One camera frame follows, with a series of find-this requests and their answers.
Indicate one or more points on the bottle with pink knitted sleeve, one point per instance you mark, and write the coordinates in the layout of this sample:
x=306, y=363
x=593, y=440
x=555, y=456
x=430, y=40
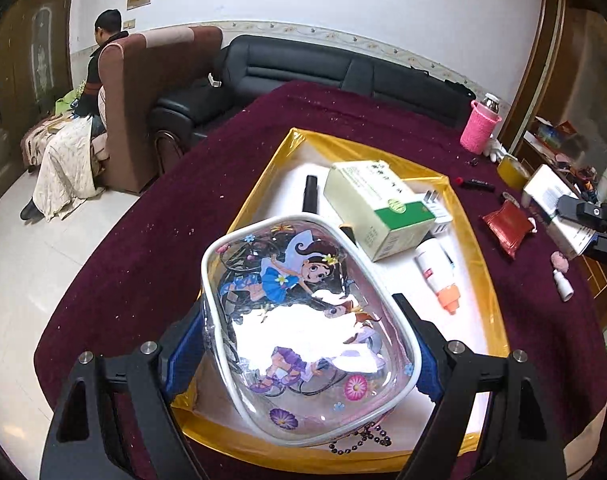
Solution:
x=478, y=130

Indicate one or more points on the white glove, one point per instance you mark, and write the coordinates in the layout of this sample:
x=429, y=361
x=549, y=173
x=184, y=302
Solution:
x=494, y=150

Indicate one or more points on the white plug charger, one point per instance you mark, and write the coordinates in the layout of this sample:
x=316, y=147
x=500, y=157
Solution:
x=441, y=217

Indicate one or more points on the wooden glass door cabinet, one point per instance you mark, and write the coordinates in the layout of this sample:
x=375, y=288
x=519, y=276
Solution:
x=13, y=85

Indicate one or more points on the black marker with blue tip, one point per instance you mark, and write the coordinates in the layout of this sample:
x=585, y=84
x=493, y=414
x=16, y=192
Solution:
x=311, y=195

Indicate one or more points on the brown packing tape roll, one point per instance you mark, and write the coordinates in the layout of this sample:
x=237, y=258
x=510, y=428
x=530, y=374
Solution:
x=511, y=175

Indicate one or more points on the black tape roll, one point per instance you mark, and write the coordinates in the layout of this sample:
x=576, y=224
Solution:
x=508, y=197

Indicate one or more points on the brown armchair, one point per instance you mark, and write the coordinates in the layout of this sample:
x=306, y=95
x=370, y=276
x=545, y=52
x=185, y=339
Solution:
x=133, y=110

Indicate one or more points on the white blanket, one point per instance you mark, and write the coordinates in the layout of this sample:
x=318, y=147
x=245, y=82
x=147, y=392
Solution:
x=63, y=170

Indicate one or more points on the floral bedding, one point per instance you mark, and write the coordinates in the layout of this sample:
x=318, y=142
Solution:
x=38, y=135

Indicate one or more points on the shiny red pouch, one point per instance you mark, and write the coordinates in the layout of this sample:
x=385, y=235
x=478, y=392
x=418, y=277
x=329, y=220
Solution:
x=506, y=225

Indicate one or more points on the white bottle with orange cap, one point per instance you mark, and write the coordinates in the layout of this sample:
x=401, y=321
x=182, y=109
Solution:
x=433, y=265

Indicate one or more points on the clear cartoon zip pouch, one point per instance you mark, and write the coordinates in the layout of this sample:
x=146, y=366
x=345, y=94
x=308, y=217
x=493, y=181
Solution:
x=303, y=320

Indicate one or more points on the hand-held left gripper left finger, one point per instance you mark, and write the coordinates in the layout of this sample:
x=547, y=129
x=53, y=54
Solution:
x=183, y=360

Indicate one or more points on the small white dropper bottle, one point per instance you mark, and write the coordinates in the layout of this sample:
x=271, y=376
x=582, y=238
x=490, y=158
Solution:
x=564, y=287

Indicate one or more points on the black marker with red end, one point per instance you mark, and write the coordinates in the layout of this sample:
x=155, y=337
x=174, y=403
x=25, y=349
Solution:
x=478, y=184

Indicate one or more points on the pile of small clutter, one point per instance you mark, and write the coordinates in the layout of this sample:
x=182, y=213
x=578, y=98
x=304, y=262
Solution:
x=578, y=172

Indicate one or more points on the black cloth item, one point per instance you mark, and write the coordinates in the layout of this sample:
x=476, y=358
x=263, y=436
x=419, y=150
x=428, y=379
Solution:
x=458, y=87

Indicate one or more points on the gold rimmed tray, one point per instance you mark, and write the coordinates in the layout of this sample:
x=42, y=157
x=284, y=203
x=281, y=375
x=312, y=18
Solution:
x=263, y=185

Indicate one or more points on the wooden door frame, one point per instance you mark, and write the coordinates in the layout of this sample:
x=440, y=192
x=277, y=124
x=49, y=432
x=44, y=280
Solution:
x=538, y=60

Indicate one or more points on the beige green medicine box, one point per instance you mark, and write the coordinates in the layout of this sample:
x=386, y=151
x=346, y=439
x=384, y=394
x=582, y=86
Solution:
x=373, y=205

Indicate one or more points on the black leather sofa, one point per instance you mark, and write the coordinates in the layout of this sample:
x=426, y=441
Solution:
x=293, y=65

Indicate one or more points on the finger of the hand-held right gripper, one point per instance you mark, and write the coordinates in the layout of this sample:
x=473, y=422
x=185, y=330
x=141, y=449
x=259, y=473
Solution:
x=591, y=211
x=606, y=251

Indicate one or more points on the pink fluffy hair clip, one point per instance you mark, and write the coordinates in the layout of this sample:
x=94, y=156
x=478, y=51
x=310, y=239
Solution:
x=558, y=262

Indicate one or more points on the burgundy tablecloth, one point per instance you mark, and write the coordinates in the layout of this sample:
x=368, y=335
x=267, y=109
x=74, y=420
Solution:
x=183, y=210

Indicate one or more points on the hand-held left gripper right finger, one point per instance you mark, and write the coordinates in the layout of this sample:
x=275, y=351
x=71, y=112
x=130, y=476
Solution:
x=430, y=375

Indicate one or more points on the blue green carton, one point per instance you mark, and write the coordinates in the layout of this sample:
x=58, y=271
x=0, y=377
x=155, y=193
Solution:
x=551, y=135

